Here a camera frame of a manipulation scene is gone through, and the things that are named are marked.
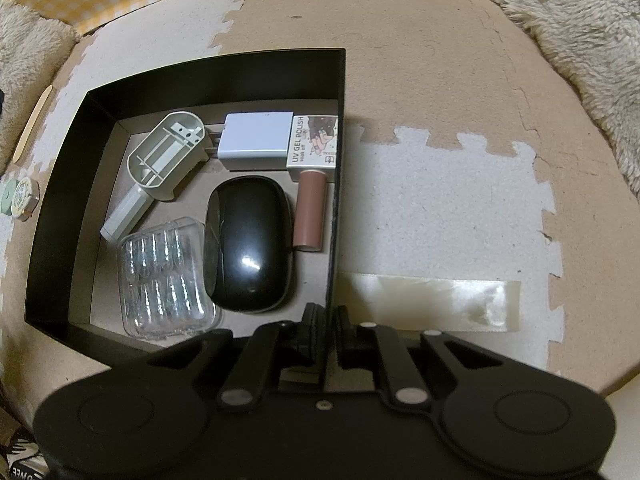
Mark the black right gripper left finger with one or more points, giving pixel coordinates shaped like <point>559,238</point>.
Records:
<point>312,330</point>

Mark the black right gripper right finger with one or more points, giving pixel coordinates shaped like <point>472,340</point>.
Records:
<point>345,338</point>

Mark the black computer mouse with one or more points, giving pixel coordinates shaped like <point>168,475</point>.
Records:
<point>247,251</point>

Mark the clear plastic battery case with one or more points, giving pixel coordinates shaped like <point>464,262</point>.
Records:
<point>161,283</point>

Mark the grey-green plastic handled holder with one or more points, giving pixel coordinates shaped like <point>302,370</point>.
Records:
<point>164,157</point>

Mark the green round disc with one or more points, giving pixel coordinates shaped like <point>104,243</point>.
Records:
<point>7,193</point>

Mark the clear plastic tape strip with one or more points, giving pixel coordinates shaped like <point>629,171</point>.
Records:
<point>417,304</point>

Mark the UV gel polish bottle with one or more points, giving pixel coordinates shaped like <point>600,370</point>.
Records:
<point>311,164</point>

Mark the wooden nail file stick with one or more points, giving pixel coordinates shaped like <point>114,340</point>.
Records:
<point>40,108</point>

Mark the fluffy beige cushion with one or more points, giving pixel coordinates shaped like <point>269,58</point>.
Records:
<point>33,49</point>

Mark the fluffy white cushion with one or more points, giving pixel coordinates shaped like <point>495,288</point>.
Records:
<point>594,44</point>

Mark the white USB wall charger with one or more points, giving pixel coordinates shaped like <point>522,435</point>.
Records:
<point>256,141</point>

